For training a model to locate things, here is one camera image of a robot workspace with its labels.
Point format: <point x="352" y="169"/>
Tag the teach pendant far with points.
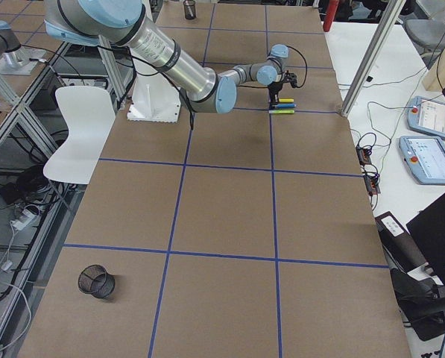
<point x="426" y="116"/>

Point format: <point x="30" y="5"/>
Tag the aluminium frame post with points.
<point x="381" y="34"/>

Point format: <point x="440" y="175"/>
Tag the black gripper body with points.
<point x="274" y="89"/>

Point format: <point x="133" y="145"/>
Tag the white plastic chair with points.
<point x="89" y="115"/>

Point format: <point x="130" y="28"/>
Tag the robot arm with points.
<point x="125" y="23"/>
<point x="14" y="58"/>

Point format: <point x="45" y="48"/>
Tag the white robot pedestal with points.
<point x="153" y="98"/>

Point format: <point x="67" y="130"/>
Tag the blue highlighter pen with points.
<point x="283" y="106"/>

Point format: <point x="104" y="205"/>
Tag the black laptop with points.
<point x="428" y="232"/>

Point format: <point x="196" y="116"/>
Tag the red fire extinguisher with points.
<point x="330" y="14"/>

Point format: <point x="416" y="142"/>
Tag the black box with label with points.
<point x="398" y="242"/>

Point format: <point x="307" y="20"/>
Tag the teach pendant near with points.
<point x="425" y="158"/>

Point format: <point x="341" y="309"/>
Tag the teach pendant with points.
<point x="426" y="116"/>
<point x="425" y="158"/>

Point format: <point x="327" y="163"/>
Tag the black mesh pen cup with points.
<point x="94" y="280"/>

